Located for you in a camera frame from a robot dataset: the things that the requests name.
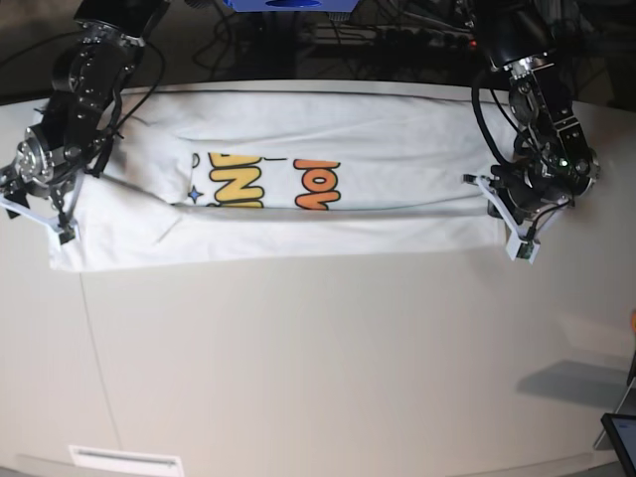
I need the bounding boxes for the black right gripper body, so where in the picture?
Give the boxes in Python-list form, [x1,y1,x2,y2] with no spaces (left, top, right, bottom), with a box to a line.
[1,165,82,219]

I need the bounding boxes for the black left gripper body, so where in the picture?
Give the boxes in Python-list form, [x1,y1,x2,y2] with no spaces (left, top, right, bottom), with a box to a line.
[489,166,576,233]

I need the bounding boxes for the white printed T-shirt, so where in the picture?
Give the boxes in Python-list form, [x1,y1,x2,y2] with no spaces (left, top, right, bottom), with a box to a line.
[48,91,504,272]

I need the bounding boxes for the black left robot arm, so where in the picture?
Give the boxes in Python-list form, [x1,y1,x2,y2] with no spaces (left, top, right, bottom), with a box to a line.
[466,1,599,241]

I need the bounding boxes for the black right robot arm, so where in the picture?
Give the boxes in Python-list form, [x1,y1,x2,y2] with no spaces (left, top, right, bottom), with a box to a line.
[1,1,170,210]

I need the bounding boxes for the laptop with dark screen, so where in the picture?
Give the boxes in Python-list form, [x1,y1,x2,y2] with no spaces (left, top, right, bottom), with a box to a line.
[593,357,635,477]

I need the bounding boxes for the white paper label strip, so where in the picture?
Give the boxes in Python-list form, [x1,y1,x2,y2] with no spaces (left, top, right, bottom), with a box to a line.
[69,445,185,477]

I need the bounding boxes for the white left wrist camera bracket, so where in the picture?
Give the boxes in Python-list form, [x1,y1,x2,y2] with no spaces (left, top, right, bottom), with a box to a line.
[462,174,572,263]

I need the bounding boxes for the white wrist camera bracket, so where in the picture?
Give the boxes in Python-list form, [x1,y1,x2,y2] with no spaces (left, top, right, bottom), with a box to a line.
[1,166,84,245]
[462,174,572,263]

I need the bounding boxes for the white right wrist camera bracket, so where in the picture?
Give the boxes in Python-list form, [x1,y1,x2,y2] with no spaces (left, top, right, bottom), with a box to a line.
[1,166,84,245]

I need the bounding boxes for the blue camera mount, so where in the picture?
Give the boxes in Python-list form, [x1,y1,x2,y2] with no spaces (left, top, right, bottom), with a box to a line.
[225,0,359,13]

